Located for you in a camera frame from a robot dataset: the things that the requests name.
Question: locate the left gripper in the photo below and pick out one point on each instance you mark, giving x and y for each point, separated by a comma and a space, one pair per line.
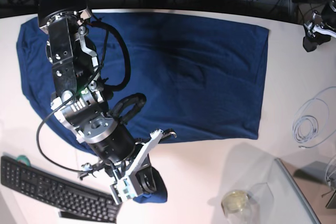
316, 34

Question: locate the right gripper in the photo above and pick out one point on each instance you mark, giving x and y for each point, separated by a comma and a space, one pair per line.
126, 161

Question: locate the blue t-shirt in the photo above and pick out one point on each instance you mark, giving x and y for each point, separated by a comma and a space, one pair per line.
202, 77

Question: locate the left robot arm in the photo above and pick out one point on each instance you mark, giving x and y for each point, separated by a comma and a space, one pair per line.
327, 14

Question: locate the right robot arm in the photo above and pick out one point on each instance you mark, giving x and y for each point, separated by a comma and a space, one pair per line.
80, 102

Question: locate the black keyboard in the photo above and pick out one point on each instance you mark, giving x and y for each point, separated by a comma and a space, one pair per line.
80, 201

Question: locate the green tape roll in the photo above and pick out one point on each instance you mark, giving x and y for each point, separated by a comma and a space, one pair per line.
24, 160

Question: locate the clear glass jar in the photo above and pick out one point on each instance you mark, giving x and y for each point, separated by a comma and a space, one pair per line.
253, 205

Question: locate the grey metal stand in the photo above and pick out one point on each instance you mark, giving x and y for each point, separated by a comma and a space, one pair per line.
320, 173

